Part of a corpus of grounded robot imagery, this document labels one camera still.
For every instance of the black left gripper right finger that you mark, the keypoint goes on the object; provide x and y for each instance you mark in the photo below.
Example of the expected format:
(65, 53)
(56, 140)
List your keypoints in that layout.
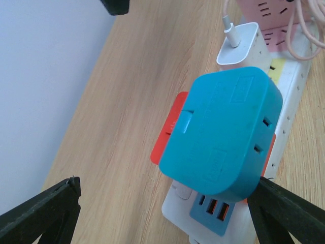
(279, 214)

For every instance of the red cube socket adapter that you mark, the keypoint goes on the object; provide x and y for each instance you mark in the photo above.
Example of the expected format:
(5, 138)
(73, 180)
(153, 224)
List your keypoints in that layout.
(167, 132)

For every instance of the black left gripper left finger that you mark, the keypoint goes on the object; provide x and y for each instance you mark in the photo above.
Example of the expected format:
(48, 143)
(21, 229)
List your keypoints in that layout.
(49, 217)

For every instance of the white power strip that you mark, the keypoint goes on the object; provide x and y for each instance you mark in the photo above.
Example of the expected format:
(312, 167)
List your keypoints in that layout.
(290, 76)

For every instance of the blue plug adapter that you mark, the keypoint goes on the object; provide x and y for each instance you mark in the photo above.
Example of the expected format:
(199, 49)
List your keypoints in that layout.
(235, 85)

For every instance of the pink cube socket adapter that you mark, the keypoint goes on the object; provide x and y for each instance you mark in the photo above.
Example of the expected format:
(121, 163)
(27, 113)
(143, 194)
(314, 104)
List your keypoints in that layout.
(273, 18)

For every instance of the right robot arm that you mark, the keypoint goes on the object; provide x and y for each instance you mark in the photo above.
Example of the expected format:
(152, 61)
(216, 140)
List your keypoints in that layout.
(116, 7)

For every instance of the white usb charger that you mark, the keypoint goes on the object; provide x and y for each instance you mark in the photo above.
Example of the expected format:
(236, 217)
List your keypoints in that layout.
(237, 44)

